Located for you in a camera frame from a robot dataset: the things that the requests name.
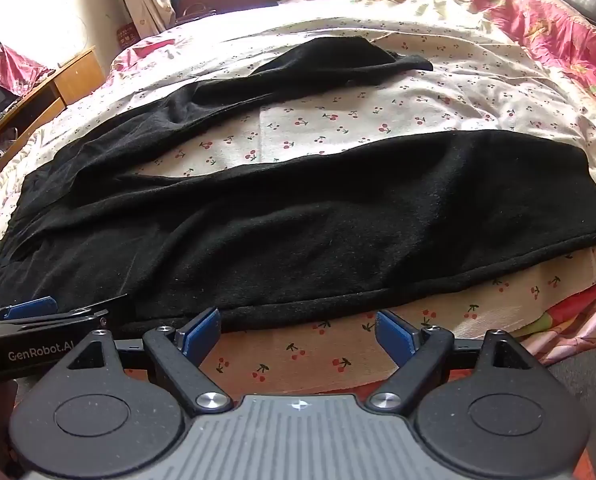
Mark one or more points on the brown handbag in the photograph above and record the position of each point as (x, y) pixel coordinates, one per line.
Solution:
(195, 14)

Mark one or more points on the pink cloth cover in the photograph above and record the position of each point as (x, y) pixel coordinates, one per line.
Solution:
(8, 65)

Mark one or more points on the wooden bedside desk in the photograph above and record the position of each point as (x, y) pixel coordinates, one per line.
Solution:
(73, 80)

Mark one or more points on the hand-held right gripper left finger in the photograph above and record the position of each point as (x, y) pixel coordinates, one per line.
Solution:
(200, 335)

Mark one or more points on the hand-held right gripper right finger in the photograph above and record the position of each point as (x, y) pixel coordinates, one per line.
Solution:
(393, 335)

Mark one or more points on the cherry print bed sheet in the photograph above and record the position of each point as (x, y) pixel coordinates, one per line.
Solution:
(328, 125)

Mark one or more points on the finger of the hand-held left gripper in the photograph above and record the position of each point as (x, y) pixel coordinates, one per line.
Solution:
(28, 307)
(38, 324)

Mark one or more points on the red box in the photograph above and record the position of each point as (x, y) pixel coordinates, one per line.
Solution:
(127, 36)

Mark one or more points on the black pants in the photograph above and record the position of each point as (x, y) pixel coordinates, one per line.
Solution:
(278, 220)

